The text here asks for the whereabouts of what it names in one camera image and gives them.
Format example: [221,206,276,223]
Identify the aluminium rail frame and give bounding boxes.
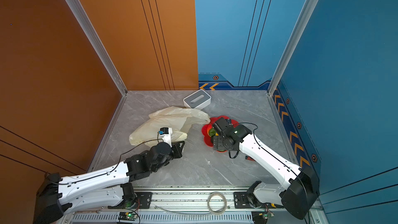
[57,186,328,224]

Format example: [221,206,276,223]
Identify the cream plastic bag orange prints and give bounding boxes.
[129,106,210,146]

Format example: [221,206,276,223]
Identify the right green circuit board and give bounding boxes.
[251,212,275,224]

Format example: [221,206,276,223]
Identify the left green circuit board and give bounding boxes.
[118,212,140,224]

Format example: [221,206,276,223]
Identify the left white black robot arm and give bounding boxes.
[33,141,185,224]

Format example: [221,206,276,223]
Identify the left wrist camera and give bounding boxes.
[159,128,173,146]

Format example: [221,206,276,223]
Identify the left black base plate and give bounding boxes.
[125,192,153,210]

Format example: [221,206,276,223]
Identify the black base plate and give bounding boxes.
[125,192,153,210]
[233,192,257,209]

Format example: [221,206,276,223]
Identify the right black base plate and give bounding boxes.
[233,192,257,209]

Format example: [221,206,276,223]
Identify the white grey tissue box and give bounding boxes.
[183,89,211,110]

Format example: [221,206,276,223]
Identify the red black ratchet wrench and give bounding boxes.
[245,155,255,161]

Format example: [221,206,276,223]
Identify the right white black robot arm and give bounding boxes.
[211,117,320,220]

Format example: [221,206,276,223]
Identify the green circuit board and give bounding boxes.
[118,212,140,224]
[251,212,275,224]

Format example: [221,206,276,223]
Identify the coiled clear tube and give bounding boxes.
[206,191,228,216]

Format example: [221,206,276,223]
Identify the red flower-shaped plate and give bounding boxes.
[202,115,238,147]

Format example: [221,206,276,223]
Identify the silver wrench on rail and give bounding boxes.
[74,209,102,215]

